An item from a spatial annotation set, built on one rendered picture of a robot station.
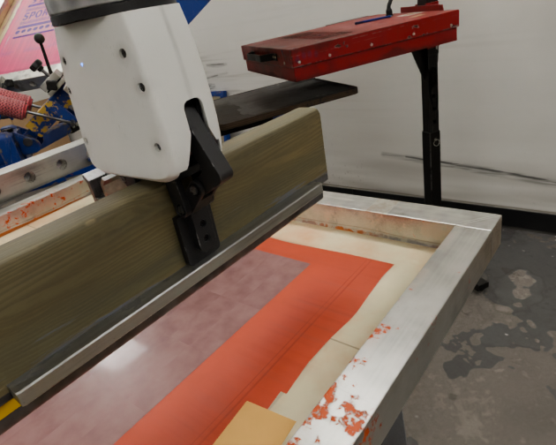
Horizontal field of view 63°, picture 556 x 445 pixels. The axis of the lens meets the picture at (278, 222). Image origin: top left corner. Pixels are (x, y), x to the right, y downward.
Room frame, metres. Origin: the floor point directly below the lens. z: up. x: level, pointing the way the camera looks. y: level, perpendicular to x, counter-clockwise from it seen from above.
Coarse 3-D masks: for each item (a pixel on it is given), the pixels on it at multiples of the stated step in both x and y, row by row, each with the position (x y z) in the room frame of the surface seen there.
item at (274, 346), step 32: (256, 256) 0.50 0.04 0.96; (288, 256) 0.48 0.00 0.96; (320, 256) 0.47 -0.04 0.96; (352, 256) 0.45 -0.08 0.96; (224, 288) 0.44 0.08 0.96; (256, 288) 0.43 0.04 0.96; (288, 288) 0.42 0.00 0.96; (320, 288) 0.40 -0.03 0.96; (352, 288) 0.39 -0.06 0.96; (160, 320) 0.40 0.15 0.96; (192, 320) 0.39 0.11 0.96; (224, 320) 0.38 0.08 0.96; (256, 320) 0.37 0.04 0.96; (288, 320) 0.36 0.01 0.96; (320, 320) 0.35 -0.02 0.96; (224, 352) 0.33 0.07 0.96; (256, 352) 0.32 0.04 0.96; (288, 352) 0.32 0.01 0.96; (288, 384) 0.28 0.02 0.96
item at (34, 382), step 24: (312, 192) 0.39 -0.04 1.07; (264, 216) 0.35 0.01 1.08; (288, 216) 0.36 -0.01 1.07; (240, 240) 0.31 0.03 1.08; (216, 264) 0.29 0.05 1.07; (168, 288) 0.26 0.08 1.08; (120, 312) 0.24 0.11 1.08; (144, 312) 0.25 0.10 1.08; (96, 336) 0.22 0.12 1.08; (120, 336) 0.23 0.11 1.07; (48, 360) 0.21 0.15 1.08; (72, 360) 0.21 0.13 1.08; (24, 384) 0.19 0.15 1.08; (48, 384) 0.20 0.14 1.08
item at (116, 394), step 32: (128, 352) 0.36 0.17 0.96; (160, 352) 0.35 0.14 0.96; (192, 352) 0.34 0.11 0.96; (96, 384) 0.32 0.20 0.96; (128, 384) 0.32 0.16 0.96; (160, 384) 0.31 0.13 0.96; (192, 384) 0.30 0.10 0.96; (224, 384) 0.29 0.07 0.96; (256, 384) 0.29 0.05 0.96; (32, 416) 0.30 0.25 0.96; (64, 416) 0.29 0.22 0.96; (96, 416) 0.29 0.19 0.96; (128, 416) 0.28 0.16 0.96; (160, 416) 0.27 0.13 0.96; (192, 416) 0.26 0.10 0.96; (224, 416) 0.26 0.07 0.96
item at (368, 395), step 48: (48, 192) 0.83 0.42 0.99; (336, 192) 0.56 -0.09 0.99; (432, 240) 0.44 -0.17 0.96; (480, 240) 0.38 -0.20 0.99; (432, 288) 0.32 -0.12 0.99; (384, 336) 0.27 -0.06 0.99; (432, 336) 0.28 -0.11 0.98; (336, 384) 0.24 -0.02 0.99; (384, 384) 0.23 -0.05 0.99; (336, 432) 0.20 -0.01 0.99; (384, 432) 0.21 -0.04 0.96
